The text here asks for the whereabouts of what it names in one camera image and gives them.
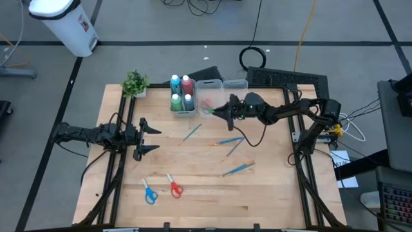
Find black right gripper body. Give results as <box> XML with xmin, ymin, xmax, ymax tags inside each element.
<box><xmin>227</xmin><ymin>93</ymin><xmax>248</xmax><ymax>131</ymax></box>

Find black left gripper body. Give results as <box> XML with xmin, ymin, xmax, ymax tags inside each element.
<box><xmin>124</xmin><ymin>117</ymin><xmax>149</xmax><ymax>162</ymax></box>

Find blue scissors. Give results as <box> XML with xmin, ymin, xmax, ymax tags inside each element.
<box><xmin>142</xmin><ymin>178</ymin><xmax>159</xmax><ymax>206</ymax></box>

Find black paint bottle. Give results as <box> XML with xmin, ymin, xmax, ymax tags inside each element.
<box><xmin>182</xmin><ymin>93</ymin><xmax>196</xmax><ymax>112</ymax></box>

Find green paint bottle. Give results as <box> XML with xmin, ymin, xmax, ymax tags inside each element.
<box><xmin>169</xmin><ymin>93</ymin><xmax>183</xmax><ymax>112</ymax></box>

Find thin blue paintbrush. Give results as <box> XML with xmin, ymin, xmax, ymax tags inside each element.
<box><xmin>178</xmin><ymin>123</ymin><xmax>203</xmax><ymax>147</ymax></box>

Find red paint bottle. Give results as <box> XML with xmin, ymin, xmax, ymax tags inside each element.
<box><xmin>180</xmin><ymin>74</ymin><xmax>194</xmax><ymax>97</ymax></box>

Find red scissors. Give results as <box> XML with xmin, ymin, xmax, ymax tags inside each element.
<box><xmin>166</xmin><ymin>173</ymin><xmax>184</xmax><ymax>199</ymax></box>

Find blue paint bottle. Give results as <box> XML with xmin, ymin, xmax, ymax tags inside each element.
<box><xmin>169</xmin><ymin>73</ymin><xmax>183</xmax><ymax>96</ymax></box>

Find clear plastic bin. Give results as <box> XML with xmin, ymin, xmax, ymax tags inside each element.
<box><xmin>221</xmin><ymin>79</ymin><xmax>253</xmax><ymax>119</ymax></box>
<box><xmin>195</xmin><ymin>79</ymin><xmax>223</xmax><ymax>119</ymax></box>

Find opaque white plastic bin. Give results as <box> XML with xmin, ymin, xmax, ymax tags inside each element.
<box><xmin>169</xmin><ymin>79</ymin><xmax>198</xmax><ymax>118</ymax></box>

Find black flat panel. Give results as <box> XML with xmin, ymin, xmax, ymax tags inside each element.
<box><xmin>164</xmin><ymin>66</ymin><xmax>223</xmax><ymax>85</ymax></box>

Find potted green plant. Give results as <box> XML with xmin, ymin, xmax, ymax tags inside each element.
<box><xmin>121</xmin><ymin>70</ymin><xmax>151</xmax><ymax>99</ymax></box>

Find black perforated panel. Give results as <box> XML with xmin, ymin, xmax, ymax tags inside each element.
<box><xmin>246</xmin><ymin>66</ymin><xmax>331</xmax><ymax>110</ymax></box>

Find yellow connector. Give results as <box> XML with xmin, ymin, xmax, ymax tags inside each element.
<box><xmin>328</xmin><ymin>123</ymin><xmax>344</xmax><ymax>138</ymax></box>

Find white paper sheet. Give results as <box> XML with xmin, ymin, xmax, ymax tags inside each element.
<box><xmin>330</xmin><ymin>150</ymin><xmax>359</xmax><ymax>189</ymax></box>

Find white trash can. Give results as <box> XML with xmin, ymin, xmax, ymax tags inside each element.
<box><xmin>28</xmin><ymin>0</ymin><xmax>100</xmax><ymax>58</ymax></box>

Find black equipment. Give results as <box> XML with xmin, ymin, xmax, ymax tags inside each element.
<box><xmin>0</xmin><ymin>100</ymin><xmax>14</xmax><ymax>130</ymax></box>

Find grey stand base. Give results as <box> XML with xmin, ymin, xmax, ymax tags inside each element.
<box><xmin>0</xmin><ymin>66</ymin><xmax>37</xmax><ymax>80</ymax></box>

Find white plastic object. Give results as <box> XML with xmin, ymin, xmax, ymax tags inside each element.
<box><xmin>359</xmin><ymin>190</ymin><xmax>382</xmax><ymax>210</ymax></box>

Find black device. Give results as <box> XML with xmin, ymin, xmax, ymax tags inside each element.
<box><xmin>388</xmin><ymin>72</ymin><xmax>412</xmax><ymax>117</ymax></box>

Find black keyboard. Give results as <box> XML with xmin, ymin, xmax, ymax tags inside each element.
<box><xmin>381</xmin><ymin>185</ymin><xmax>412</xmax><ymax>226</ymax></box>

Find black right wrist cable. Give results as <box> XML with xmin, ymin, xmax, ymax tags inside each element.
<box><xmin>233</xmin><ymin>117</ymin><xmax>268</xmax><ymax>148</ymax></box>

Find black coiled cable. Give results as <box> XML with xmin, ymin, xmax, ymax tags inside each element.
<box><xmin>238</xmin><ymin>0</ymin><xmax>267</xmax><ymax>72</ymax></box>

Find yellow cable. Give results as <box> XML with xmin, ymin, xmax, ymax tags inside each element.
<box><xmin>293</xmin><ymin>0</ymin><xmax>318</xmax><ymax>72</ymax></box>

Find white cable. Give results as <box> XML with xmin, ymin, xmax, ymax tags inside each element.
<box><xmin>337</xmin><ymin>112</ymin><xmax>367</xmax><ymax>142</ymax></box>

